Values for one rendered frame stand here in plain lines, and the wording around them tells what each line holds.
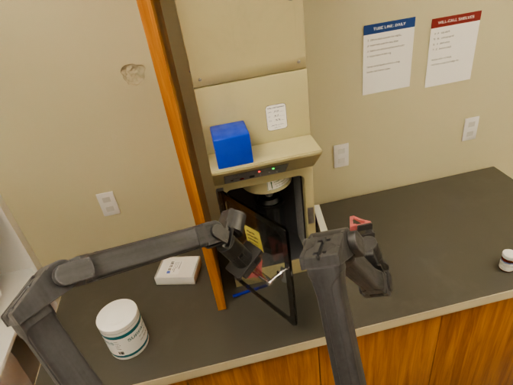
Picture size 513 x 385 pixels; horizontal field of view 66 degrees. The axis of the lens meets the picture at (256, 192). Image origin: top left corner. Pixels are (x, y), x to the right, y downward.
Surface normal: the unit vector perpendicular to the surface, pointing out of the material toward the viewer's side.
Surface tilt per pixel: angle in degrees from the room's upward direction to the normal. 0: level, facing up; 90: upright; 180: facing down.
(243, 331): 0
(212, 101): 90
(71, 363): 60
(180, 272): 0
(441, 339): 90
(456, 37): 90
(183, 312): 0
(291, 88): 90
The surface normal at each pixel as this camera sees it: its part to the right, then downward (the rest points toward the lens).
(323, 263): -0.44, 0.02
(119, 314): -0.12, -0.83
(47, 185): 0.19, 0.52
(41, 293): 0.69, -0.28
